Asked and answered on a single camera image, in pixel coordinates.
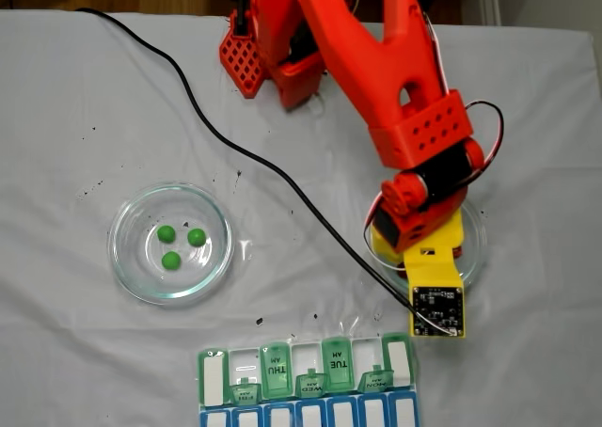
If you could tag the weekly pill organizer box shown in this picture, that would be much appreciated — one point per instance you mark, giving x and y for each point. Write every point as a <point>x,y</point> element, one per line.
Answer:
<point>305,413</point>

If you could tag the green ball pill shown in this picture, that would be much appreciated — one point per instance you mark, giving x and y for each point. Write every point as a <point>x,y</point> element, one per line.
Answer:
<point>166,233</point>
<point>196,237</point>
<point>171,260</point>

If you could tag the glass bowl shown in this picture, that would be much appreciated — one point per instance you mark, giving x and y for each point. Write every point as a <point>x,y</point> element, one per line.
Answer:
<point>475,253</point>
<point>136,267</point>

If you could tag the white tablecloth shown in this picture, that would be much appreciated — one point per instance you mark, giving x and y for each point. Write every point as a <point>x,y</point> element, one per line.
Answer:
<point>70,352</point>

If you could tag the camera board on yellow mount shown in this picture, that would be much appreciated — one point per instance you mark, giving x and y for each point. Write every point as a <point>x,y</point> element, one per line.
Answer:
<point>435,305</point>

